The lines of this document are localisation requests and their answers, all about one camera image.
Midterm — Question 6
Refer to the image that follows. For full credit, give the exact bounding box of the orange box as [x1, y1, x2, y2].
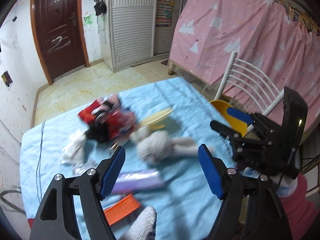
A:
[104, 193, 141, 226]

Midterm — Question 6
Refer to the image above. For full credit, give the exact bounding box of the dark brown door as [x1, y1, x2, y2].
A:
[30, 0, 90, 85]

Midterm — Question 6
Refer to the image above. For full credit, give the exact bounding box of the white metal chair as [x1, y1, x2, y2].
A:
[214, 51, 284, 116]

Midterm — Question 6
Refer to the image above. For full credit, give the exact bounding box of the printed plastic wrapper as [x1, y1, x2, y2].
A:
[72, 159, 98, 177]

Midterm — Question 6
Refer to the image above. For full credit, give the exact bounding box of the pink tree-print curtain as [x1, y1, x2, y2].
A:
[169, 0, 319, 132]

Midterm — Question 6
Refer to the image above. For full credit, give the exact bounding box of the colourful wall chart poster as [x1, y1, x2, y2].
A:
[155, 0, 175, 27]

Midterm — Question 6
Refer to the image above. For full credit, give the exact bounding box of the purple tube box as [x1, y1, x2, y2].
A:
[111, 168, 165, 194]

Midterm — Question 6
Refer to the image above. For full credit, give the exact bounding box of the dark wall sticker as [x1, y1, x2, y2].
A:
[1, 70, 13, 88]

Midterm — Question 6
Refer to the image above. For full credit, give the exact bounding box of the yellow plastic trash bin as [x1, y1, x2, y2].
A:
[210, 99, 252, 137]

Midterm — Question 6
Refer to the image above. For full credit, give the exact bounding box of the yellow plastic comb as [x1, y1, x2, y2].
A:
[139, 108, 173, 131]

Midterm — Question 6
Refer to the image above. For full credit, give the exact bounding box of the white slatted wardrobe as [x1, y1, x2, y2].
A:
[104, 0, 185, 72]

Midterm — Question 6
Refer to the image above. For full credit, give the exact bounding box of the light blue bed sheet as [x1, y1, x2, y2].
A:
[19, 76, 241, 240]

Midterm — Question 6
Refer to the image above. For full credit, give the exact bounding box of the white crumpled tissue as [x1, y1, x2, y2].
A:
[60, 130, 87, 165]

